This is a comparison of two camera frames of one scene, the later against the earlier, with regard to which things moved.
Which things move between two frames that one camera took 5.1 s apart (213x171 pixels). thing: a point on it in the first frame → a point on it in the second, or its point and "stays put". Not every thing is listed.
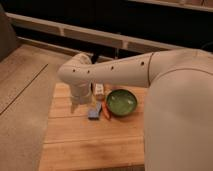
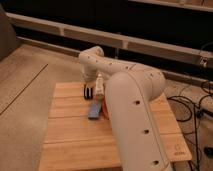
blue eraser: x=93 y=114 stays put
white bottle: x=99 y=88 stays put
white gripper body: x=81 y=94 → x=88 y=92
